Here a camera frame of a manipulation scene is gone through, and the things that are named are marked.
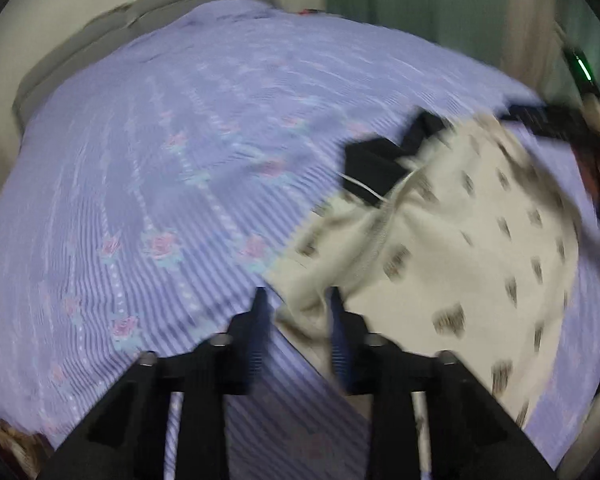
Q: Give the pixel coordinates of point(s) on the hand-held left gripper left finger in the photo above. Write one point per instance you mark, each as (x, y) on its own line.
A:
(257, 330)

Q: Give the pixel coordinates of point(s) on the cream bear-print polo shirt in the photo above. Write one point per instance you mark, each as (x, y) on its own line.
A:
(455, 240)

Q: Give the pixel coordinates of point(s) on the purple striped floral bed sheet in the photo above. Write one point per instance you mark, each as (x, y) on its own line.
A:
(155, 160)

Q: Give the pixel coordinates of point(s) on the grey padded bed headboard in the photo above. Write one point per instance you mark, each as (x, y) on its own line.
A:
(80, 45)

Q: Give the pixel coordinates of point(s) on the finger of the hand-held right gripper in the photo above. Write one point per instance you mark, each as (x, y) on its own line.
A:
(545, 120)

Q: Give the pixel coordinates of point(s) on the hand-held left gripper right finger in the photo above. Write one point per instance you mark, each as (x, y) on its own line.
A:
(340, 340)

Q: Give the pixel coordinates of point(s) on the beige curtain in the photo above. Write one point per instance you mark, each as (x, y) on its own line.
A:
(535, 25)

